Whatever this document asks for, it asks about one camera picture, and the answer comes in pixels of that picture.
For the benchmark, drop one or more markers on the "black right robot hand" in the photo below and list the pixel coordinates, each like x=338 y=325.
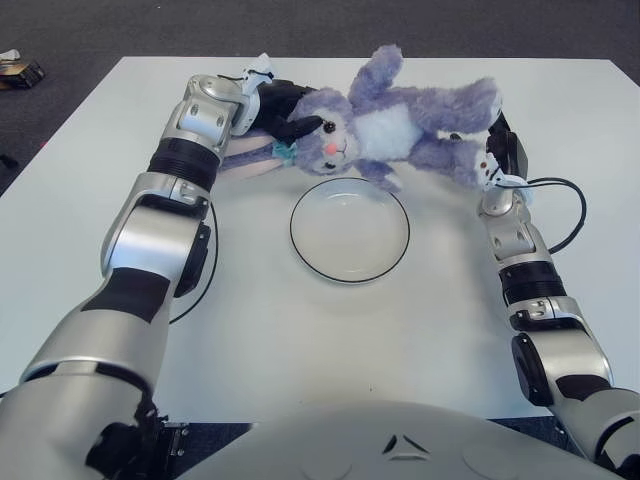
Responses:
x=510 y=147

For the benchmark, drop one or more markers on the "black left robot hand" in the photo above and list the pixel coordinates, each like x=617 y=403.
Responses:
x=277 y=105

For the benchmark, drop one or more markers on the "purple plush bunny doll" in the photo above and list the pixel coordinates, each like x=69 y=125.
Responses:
x=400 y=120

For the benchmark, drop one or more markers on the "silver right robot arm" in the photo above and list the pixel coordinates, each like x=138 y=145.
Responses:
x=520 y=240

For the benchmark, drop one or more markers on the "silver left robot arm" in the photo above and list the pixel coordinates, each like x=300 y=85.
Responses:
x=165 y=215

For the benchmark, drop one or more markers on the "white plate with black rim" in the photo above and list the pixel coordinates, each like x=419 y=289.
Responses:
x=350 y=235

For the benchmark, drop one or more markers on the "dark cardboard box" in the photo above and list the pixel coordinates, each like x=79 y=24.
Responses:
x=22 y=74

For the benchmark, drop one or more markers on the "white crumpled paper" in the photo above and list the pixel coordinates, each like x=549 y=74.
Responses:
x=11 y=54

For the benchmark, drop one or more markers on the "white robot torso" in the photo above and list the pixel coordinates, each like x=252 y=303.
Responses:
x=350 y=450

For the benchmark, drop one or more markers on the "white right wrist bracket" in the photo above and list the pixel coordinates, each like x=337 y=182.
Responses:
x=492 y=172

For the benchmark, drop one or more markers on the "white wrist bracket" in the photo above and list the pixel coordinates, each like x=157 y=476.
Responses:
x=492 y=172
x=260 y=70

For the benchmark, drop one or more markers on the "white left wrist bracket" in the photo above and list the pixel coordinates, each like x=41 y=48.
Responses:
x=260 y=70

